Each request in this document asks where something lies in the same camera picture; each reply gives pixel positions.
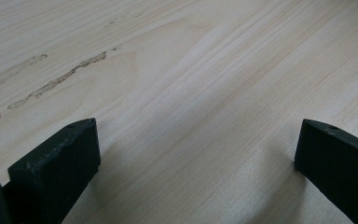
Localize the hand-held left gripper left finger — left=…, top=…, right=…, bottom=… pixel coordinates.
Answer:
left=2, top=117, right=102, bottom=224

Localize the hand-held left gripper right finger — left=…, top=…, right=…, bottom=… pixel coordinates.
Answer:
left=294, top=118, right=358, bottom=224

